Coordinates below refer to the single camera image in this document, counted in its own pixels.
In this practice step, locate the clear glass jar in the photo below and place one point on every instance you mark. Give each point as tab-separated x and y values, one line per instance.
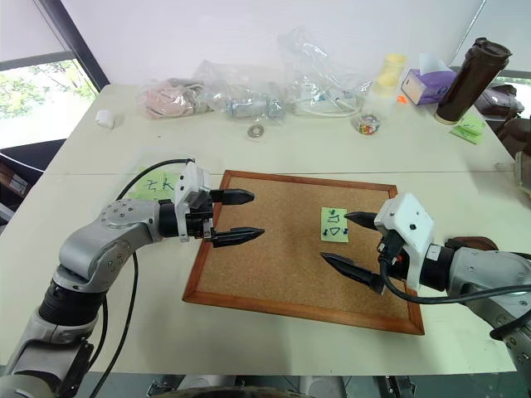
367	124

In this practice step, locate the purple tissue box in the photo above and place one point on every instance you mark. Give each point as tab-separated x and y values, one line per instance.
427	85

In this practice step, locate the small white cap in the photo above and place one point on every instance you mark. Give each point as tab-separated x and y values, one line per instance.
104	118

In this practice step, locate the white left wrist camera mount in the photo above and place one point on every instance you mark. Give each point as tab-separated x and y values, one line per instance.
191	176

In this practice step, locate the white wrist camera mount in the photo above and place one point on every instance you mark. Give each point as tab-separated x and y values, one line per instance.
191	176
408	217

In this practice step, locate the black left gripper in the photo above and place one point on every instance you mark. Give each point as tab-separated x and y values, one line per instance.
200	226

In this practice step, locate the clear plastic object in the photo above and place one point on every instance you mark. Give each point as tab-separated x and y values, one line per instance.
522	170

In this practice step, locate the green note with drawings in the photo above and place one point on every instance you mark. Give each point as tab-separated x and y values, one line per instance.
332	226

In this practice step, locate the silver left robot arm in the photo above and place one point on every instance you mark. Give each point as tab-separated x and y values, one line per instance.
83	248

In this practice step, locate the clear bag with metal parts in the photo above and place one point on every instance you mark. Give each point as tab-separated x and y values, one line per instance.
245	103

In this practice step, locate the clear tube with yellow cups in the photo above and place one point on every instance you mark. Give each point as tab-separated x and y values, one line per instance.
388	81

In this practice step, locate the brown chair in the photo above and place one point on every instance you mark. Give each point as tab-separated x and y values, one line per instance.
516	130

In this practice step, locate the dark window frame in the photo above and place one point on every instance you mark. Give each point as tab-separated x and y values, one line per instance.
70	37

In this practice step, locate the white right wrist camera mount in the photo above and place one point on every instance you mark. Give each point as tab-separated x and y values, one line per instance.
408	217

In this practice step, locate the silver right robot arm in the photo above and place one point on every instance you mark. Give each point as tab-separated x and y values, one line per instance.
481	265

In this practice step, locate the wood framed cork board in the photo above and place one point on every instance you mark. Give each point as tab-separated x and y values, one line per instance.
282	257

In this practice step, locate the brown rounded object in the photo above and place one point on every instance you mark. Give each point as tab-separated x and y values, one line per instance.
473	243

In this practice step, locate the plastic bag with pink contents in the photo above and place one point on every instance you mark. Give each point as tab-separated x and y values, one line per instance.
166	99

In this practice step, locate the green note with handwriting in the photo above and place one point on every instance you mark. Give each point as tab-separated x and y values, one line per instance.
155	184

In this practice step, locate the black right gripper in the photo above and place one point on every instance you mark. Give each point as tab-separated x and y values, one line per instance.
392	253

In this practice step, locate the dark shelf with boxes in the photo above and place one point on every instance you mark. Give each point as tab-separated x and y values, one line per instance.
14	174

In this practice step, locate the green sticky note pad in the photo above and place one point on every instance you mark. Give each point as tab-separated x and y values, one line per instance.
469	130

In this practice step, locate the brown tumbler with lid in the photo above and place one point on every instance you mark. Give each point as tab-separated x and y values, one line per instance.
469	83

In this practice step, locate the dark brown bag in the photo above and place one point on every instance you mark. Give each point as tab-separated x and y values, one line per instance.
500	101

